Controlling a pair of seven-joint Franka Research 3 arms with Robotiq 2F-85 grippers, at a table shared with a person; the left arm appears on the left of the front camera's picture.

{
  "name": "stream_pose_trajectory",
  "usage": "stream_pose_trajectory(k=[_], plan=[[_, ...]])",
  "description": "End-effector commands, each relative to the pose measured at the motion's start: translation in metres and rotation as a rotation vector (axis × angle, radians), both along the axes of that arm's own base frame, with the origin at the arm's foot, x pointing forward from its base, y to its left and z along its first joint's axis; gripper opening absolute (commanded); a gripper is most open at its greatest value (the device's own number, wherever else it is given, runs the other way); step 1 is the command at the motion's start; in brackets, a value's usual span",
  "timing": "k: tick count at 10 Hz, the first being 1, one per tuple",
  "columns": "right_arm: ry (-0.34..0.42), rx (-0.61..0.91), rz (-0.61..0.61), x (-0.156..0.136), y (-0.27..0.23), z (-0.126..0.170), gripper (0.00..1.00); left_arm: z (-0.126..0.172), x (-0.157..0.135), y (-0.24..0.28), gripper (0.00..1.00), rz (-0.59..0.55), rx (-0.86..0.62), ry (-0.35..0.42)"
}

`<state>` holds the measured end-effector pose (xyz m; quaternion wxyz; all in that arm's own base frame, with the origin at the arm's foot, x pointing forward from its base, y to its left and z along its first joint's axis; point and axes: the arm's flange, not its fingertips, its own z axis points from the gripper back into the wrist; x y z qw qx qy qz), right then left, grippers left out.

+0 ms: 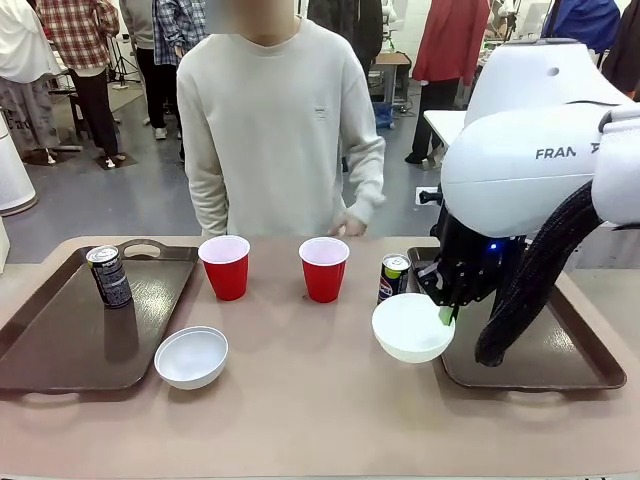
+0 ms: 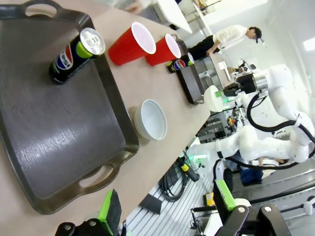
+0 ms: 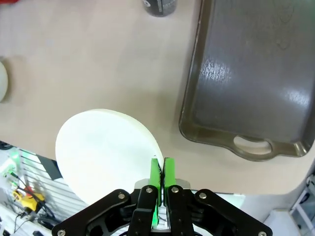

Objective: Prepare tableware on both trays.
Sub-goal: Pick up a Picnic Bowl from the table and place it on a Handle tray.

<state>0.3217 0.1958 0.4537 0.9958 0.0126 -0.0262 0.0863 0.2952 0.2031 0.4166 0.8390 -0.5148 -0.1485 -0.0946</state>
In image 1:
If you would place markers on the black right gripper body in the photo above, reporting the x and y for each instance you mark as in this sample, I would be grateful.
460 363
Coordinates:
470 260

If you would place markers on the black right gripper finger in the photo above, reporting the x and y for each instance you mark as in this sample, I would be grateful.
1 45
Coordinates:
448 314
427 285

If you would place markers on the white bowl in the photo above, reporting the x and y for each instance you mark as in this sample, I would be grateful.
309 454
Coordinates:
190 360
410 335

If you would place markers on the person's right forearm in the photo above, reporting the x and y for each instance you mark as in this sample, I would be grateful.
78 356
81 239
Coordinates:
212 200

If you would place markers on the person's left forearm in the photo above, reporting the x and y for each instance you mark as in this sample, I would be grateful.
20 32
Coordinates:
367 185

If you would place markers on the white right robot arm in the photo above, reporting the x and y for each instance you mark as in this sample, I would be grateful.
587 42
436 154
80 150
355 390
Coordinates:
525 150

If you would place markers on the person's left hand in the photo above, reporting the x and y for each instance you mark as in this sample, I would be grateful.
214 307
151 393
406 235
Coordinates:
350 226

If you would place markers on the dark blue Pepsi can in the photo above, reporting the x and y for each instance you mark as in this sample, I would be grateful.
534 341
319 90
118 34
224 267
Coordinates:
392 277

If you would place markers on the red plastic cup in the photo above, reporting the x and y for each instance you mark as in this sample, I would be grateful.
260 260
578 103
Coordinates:
324 282
227 280

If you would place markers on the brown plastic tray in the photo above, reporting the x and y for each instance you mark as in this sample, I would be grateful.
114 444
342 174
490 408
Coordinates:
550 355
60 345

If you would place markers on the white background table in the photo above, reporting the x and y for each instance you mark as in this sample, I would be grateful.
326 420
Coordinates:
445 125

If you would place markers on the blue box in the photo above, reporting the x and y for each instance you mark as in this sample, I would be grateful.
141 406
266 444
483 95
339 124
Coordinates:
384 116

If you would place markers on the person in red jacket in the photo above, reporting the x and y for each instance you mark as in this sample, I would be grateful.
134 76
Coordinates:
450 50

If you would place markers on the person in cream sweater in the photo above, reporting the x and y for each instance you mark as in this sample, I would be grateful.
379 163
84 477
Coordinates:
270 130

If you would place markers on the person in black clothes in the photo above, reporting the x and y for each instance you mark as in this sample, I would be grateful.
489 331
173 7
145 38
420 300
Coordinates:
360 25

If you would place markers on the person in blue top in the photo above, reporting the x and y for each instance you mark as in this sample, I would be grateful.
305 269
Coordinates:
580 20

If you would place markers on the person in dark red top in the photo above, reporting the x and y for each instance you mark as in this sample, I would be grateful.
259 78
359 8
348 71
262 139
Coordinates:
625 45

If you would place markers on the black drink can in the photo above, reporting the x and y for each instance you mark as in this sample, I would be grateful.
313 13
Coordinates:
111 280

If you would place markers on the person in blue plaid shirt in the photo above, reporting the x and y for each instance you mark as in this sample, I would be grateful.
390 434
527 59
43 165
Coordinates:
172 40

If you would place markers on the black tripod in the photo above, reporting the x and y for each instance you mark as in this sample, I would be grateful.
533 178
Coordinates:
121 65

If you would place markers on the person in grey top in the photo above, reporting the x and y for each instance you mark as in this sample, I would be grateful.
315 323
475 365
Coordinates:
137 22

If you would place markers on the person in red plaid shirt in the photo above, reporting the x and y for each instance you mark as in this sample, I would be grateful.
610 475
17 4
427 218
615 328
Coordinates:
85 60

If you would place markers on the white cylindrical appliance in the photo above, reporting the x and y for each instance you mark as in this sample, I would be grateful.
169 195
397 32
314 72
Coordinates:
15 170

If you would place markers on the person in white top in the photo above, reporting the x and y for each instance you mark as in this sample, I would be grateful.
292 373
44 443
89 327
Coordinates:
25 65

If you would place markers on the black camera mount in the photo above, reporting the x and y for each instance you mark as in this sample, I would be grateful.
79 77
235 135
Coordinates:
429 196

